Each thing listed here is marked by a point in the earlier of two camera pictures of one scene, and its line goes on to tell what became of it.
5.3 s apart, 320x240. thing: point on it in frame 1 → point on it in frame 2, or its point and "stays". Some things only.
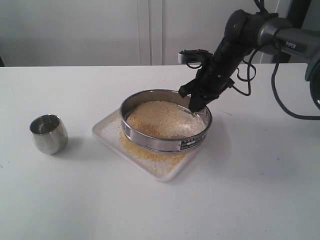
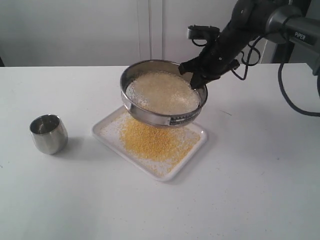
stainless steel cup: (49, 134) stays
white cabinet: (71, 33) stays
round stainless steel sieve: (177, 144) → (155, 91)
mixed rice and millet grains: (167, 119) → (166, 91)
